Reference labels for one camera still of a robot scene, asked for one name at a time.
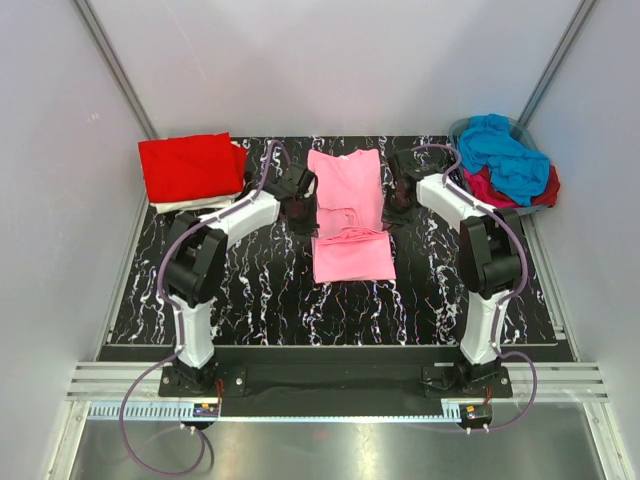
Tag folded white t shirt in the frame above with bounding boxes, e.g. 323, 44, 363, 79
151, 193, 239, 214

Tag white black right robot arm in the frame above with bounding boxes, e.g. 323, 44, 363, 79
383, 145, 529, 391

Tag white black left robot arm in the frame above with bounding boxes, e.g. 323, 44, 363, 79
158, 165, 318, 383

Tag grey plastic laundry basket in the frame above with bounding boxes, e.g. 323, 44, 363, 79
449, 114, 560, 214

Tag magenta t shirt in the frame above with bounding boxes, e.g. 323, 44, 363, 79
463, 168, 519, 208

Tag white slotted cable duct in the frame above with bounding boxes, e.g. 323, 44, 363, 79
88, 400, 461, 423

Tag folded red t shirt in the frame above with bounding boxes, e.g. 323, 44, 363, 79
138, 132, 247, 204

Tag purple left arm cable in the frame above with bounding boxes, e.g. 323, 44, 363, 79
118, 139, 296, 476

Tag blue t shirt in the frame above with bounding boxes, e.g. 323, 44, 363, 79
457, 114, 551, 207

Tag dark red t shirt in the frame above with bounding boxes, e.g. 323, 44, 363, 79
479, 164, 561, 210

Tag pink t shirt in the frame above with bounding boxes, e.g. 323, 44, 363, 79
307, 149, 396, 283

